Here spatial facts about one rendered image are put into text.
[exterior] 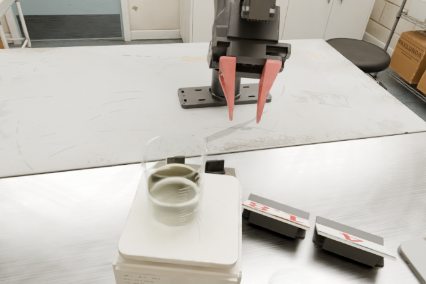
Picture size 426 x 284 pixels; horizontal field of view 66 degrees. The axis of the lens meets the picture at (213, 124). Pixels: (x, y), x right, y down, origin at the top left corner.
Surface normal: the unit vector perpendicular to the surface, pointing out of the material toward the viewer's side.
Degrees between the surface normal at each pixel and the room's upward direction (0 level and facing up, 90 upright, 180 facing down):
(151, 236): 0
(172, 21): 90
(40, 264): 0
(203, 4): 90
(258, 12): 75
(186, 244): 0
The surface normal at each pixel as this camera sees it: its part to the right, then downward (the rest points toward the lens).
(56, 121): 0.06, -0.80
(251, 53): 0.00, -0.25
